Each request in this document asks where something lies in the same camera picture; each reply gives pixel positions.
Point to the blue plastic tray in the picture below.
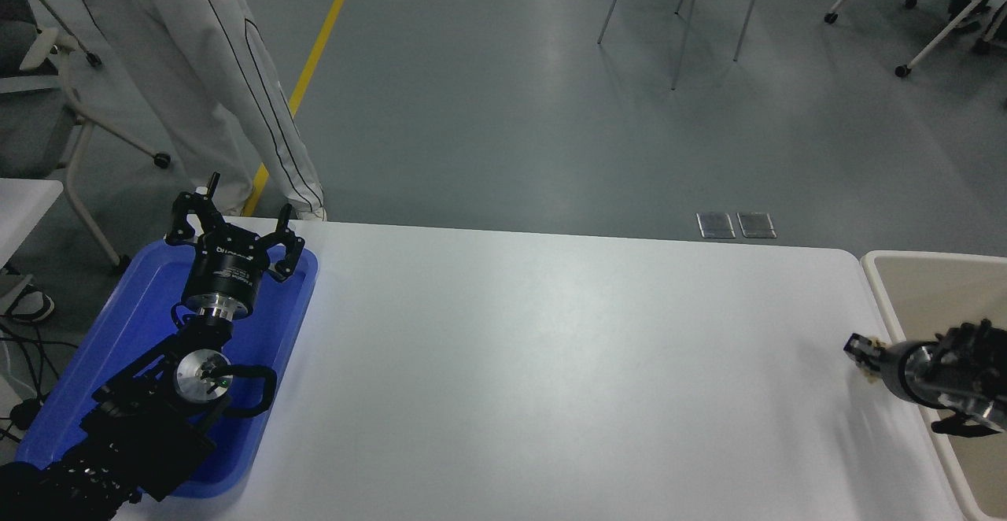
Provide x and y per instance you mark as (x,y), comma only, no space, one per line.
(126,308)

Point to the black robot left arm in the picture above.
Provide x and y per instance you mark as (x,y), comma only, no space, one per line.
(142,426)

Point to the white-legged rolling chair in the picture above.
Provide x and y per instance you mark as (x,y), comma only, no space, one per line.
(830,18)

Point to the person's foot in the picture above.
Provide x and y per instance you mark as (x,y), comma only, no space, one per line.
(31,304)

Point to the grey office chair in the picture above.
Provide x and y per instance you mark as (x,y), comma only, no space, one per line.
(31,120)

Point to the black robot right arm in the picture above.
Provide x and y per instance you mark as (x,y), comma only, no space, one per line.
(968,363)

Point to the small white table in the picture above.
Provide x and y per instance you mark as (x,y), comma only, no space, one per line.
(20,206)

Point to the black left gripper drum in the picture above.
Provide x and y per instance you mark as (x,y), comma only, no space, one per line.
(224,275)

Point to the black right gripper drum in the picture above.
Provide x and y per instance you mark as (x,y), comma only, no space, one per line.
(895,367)

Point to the person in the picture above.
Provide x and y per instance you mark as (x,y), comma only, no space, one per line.
(197,72)

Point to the silver floor plate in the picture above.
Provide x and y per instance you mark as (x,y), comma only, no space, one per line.
(757,224)
(715,224)

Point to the large pale bin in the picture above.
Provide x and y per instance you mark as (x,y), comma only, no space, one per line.
(928,293)

